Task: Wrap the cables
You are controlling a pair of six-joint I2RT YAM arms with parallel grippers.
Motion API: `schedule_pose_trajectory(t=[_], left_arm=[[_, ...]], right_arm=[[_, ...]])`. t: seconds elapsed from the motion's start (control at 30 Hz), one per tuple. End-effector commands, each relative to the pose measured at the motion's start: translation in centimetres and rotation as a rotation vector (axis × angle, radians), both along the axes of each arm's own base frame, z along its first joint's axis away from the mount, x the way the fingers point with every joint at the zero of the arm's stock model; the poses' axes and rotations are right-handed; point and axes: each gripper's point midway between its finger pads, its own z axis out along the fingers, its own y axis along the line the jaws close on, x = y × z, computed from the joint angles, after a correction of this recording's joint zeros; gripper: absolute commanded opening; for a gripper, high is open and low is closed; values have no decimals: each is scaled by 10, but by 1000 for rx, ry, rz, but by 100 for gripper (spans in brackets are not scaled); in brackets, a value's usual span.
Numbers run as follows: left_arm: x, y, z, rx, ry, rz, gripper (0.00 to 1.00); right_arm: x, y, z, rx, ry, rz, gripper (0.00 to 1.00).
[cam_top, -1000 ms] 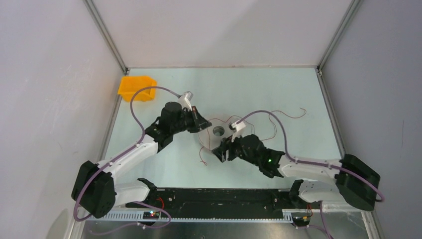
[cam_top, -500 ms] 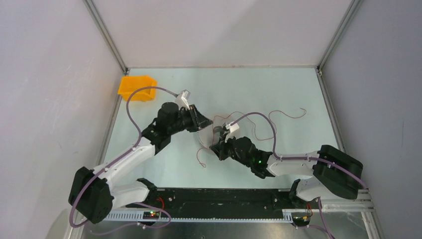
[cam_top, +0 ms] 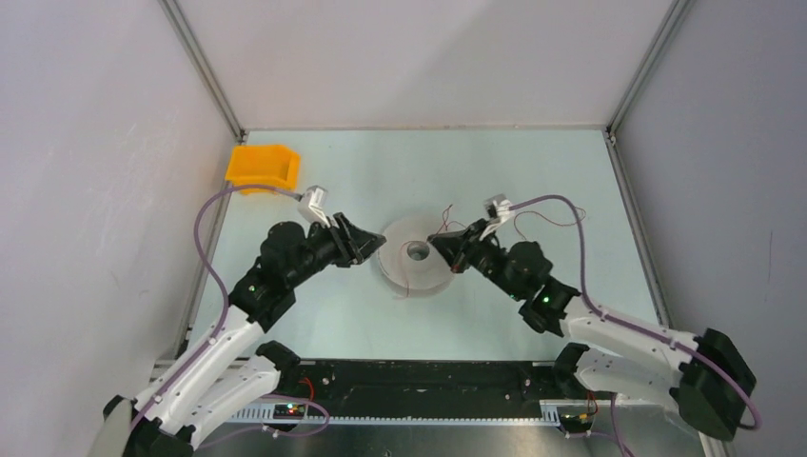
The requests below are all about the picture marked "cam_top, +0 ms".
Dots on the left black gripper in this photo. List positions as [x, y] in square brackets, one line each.
[353, 245]

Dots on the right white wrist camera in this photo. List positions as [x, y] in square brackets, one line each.
[498, 209]

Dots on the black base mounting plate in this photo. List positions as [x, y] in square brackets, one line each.
[419, 390]

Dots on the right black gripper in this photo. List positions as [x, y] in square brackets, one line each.
[459, 248]

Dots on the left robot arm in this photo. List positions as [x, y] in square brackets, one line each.
[192, 398]

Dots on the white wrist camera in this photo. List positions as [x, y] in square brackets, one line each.
[498, 209]
[311, 206]

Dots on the controller board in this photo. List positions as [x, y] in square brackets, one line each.
[288, 412]
[576, 425]

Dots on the right controller board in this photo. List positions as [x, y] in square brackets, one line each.
[576, 425]

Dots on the white perforated cable spool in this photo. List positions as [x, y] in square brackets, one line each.
[409, 263]

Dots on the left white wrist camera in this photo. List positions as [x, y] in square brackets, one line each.
[311, 206]

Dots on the left controller board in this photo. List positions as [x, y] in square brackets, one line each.
[288, 412]

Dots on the orange plastic bin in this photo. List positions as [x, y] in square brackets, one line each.
[270, 165]

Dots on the aluminium frame rail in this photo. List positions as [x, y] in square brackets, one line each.
[594, 399]

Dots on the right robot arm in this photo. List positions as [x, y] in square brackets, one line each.
[703, 378]

